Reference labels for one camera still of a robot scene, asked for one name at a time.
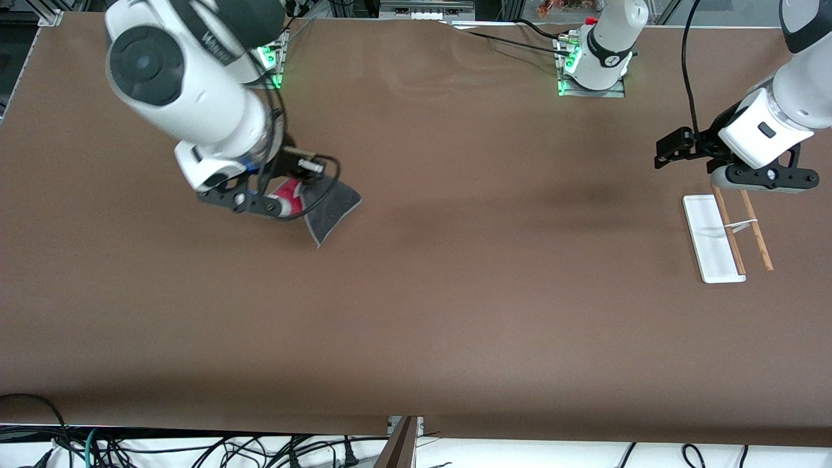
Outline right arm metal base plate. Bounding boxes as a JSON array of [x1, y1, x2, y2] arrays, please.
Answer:
[[257, 29, 287, 90]]

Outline grey socket box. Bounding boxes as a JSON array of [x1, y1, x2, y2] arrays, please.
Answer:
[[379, 0, 476, 21]]

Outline thin black tabletop cable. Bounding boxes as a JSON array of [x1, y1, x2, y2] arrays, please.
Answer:
[[448, 23, 576, 59]]

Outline brown wooden beam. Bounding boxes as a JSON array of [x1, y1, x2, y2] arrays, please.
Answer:
[[374, 416, 418, 468]]

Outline grey towel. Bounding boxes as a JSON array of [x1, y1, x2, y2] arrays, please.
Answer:
[[286, 174, 363, 250]]

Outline aluminium frame post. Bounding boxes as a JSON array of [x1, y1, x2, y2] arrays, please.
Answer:
[[328, 0, 381, 18]]

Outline orange background objects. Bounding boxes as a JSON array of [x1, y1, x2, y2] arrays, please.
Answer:
[[538, 0, 587, 18]]

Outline white rack base plate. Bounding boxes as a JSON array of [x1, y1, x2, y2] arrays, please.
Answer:
[[682, 194, 747, 284]]

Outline white paper sheet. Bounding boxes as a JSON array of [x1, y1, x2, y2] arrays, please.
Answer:
[[450, 20, 521, 31]]

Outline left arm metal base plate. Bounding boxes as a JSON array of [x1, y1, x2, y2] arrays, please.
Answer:
[[556, 36, 626, 98]]

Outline thick black floor cable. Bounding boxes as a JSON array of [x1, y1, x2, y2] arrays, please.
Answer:
[[0, 393, 73, 468]]

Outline brown table cover sheet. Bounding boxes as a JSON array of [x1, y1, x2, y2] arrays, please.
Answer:
[[0, 12, 832, 448]]

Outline black plug cable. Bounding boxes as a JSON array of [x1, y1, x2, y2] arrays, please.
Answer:
[[286, 437, 361, 467]]

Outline aluminium table frame rail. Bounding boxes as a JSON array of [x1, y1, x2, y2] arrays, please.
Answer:
[[0, 9, 64, 119]]

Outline thick black tabletop cable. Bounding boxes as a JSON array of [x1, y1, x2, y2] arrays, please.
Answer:
[[517, 18, 576, 46]]

